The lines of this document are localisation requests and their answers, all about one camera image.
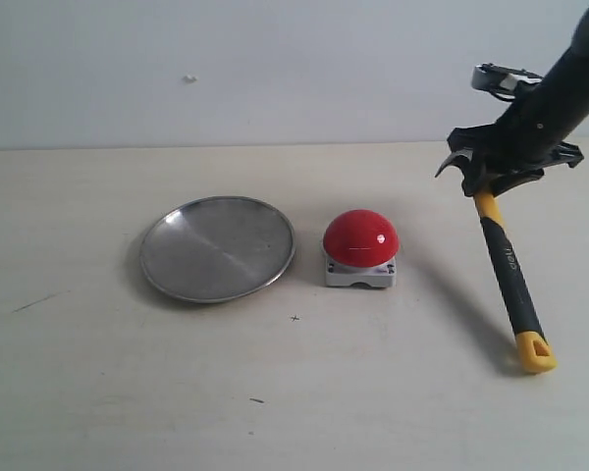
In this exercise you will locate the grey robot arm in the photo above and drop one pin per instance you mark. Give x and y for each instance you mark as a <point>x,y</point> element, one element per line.
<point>530,135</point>

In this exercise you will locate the round metal plate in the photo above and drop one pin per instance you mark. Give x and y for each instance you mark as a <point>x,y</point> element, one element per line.
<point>217,249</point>

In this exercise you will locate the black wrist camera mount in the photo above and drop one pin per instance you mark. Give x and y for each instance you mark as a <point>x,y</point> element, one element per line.
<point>505,84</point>

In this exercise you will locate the yellow black claw hammer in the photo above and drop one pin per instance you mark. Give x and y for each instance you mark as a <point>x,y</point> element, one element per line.
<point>535,354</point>

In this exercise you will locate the red dome push button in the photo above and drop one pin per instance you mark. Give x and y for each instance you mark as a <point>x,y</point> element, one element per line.
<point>360,248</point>

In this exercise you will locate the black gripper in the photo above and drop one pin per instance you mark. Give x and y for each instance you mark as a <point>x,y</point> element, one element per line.
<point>527,138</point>

